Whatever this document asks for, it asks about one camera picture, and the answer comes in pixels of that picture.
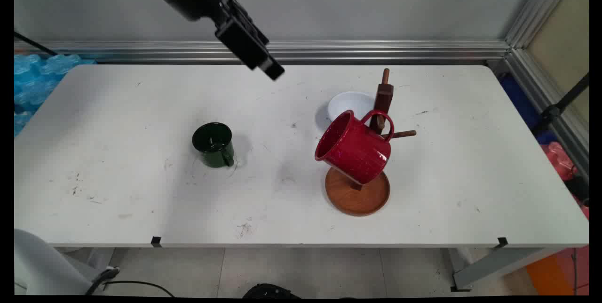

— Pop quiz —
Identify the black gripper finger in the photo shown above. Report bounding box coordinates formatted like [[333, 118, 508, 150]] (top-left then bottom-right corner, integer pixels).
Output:
[[220, 0, 270, 46], [215, 15, 285, 81]]

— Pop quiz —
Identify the red speckled enamel mug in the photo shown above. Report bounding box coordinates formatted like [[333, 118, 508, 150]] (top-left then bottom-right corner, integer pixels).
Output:
[[314, 110, 395, 185]]

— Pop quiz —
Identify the green enamel mug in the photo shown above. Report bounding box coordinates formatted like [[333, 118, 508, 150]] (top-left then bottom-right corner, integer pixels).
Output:
[[191, 122, 235, 168]]

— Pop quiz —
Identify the white bowl blue outside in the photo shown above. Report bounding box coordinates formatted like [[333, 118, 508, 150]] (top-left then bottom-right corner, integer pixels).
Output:
[[327, 91, 377, 123]]

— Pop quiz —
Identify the blue bubble wrap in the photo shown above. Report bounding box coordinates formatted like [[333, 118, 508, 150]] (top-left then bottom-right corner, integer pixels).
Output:
[[14, 54, 97, 137]]

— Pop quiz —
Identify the brown wooden mug tree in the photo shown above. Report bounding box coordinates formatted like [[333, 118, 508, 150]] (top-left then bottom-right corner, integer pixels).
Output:
[[325, 68, 417, 217]]

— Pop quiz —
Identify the black round floor object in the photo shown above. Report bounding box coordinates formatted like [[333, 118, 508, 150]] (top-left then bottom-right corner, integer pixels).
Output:
[[242, 283, 301, 300]]

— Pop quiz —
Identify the dark blue foam block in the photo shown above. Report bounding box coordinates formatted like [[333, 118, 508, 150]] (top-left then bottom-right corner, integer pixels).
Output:
[[499, 75, 558, 146]]

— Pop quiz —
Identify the grey table leg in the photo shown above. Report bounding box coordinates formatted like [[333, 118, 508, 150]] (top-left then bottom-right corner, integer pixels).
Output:
[[442, 247, 565, 293]]

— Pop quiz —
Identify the red plastic bag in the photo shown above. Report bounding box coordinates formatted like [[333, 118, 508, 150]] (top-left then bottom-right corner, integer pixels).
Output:
[[541, 142, 578, 181]]

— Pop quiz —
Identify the orange foam mat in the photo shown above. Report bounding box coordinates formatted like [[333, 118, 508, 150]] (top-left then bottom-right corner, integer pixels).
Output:
[[525, 253, 576, 296]]

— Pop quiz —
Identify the pink foam mat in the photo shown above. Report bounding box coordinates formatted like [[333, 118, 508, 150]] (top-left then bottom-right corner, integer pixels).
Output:
[[555, 246, 589, 296]]

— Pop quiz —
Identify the long aluminium frame rail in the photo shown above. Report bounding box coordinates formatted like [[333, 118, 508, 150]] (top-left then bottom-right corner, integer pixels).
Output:
[[14, 40, 511, 65]]

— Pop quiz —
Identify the thin black cable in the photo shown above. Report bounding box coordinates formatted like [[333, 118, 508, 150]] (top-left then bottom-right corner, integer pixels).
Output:
[[14, 32, 58, 56]]

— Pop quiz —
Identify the black floor cable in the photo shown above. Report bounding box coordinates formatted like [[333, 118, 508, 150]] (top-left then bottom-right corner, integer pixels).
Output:
[[85, 267, 175, 298]]

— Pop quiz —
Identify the aluminium corner post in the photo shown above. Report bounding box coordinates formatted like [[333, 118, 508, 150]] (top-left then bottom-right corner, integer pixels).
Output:
[[504, 0, 579, 50]]

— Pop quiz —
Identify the slanted aluminium frame rail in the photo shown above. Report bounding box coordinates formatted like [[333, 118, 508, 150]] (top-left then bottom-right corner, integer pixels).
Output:
[[489, 48, 589, 181]]

